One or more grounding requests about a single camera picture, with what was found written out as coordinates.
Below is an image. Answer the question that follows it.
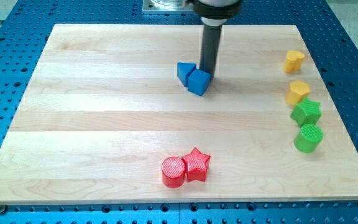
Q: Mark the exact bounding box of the blue cube block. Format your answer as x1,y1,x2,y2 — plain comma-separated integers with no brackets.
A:
188,69,211,96

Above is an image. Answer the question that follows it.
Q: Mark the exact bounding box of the blue triangle block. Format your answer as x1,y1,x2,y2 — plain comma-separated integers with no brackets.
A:
177,62,196,87

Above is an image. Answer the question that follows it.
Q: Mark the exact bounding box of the red star block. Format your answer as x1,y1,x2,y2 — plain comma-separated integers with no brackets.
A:
181,147,211,182

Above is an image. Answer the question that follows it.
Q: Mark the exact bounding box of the red cylinder block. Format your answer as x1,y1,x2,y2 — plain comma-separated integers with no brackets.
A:
161,157,185,188

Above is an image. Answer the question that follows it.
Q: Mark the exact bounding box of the wooden work board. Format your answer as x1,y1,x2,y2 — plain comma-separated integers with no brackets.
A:
0,24,358,205

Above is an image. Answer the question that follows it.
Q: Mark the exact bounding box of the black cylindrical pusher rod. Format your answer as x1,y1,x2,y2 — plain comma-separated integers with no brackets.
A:
200,24,222,81

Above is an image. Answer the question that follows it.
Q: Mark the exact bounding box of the yellow hexagon block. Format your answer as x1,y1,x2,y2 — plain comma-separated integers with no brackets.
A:
285,80,310,106

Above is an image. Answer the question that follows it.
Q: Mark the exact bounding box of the yellow heart block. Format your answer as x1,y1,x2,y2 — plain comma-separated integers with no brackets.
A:
282,50,305,73

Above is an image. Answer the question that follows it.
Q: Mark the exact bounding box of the green star block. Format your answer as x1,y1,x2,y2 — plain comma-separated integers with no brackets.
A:
290,98,322,127

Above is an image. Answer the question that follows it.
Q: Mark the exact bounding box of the green cylinder block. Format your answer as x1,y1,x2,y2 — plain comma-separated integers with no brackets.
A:
294,124,324,153

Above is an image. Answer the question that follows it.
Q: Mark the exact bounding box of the blue perforated table plate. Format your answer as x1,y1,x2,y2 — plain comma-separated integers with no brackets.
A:
0,1,358,223

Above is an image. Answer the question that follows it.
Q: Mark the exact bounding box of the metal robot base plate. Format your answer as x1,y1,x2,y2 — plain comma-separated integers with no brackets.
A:
142,0,193,12

